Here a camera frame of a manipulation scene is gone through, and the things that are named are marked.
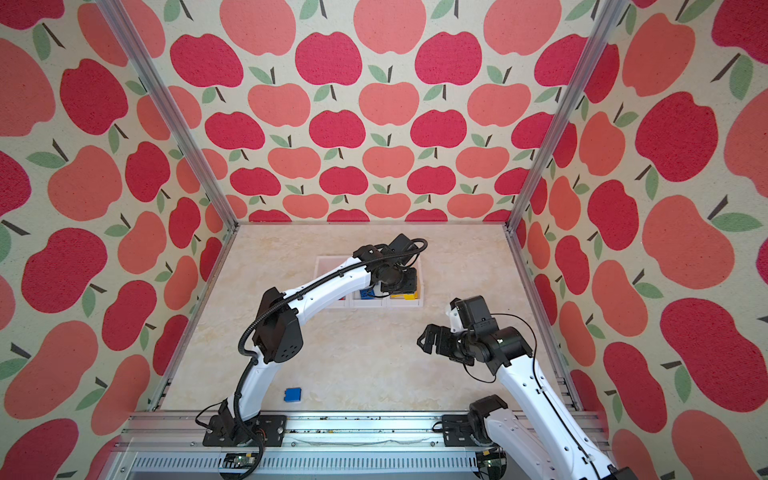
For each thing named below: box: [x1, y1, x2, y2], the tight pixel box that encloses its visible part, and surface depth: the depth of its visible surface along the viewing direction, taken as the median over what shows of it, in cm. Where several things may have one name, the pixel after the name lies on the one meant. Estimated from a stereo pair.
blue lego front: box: [284, 387, 302, 403], surface depth 82 cm
